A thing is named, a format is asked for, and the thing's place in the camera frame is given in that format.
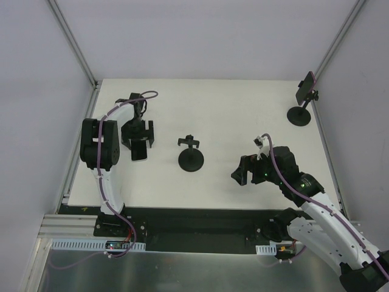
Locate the black smartphone purple edge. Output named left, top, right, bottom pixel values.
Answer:
left=295, top=71, right=316, bottom=105

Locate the aluminium frame post right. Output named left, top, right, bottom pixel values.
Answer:
left=314, top=0, right=368, bottom=89

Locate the aluminium frame post left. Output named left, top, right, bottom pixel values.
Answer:
left=45, top=0, right=98, bottom=88

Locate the white cable duct right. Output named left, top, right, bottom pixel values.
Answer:
left=255, top=244, right=277, bottom=256

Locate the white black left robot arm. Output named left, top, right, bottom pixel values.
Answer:
left=80, top=90, right=158, bottom=237

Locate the black smartphone silver edge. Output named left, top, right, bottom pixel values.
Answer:
left=131, top=141, right=148, bottom=161

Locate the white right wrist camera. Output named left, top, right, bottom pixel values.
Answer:
left=254, top=136, right=273, bottom=160

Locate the white cable duct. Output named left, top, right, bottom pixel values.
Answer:
left=255, top=244, right=277, bottom=256
left=51, top=239, right=146, bottom=252

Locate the aluminium frame post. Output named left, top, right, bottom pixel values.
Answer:
left=45, top=0, right=98, bottom=88
left=314, top=0, right=368, bottom=89

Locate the white cable duct left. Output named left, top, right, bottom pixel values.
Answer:
left=51, top=239, right=146, bottom=252

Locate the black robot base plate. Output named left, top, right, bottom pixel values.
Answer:
left=94, top=207, right=292, bottom=254

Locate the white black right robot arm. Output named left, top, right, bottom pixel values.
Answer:
left=231, top=146, right=388, bottom=291

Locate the black phone stand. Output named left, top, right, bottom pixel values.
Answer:
left=287, top=90, right=318, bottom=127
left=177, top=134, right=204, bottom=172

